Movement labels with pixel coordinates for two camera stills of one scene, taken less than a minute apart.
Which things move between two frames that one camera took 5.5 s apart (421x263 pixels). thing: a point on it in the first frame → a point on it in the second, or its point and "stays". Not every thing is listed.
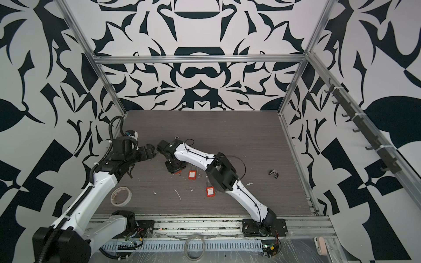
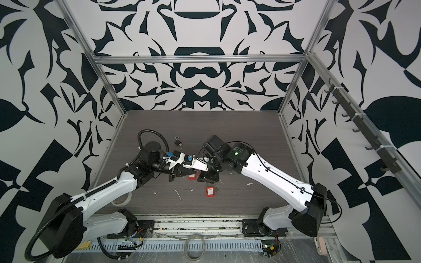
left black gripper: x=144 y=155 → x=181 y=171
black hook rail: x=391 y=164 stays
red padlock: x=210 y=191 stays
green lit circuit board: x=269 y=247 stays
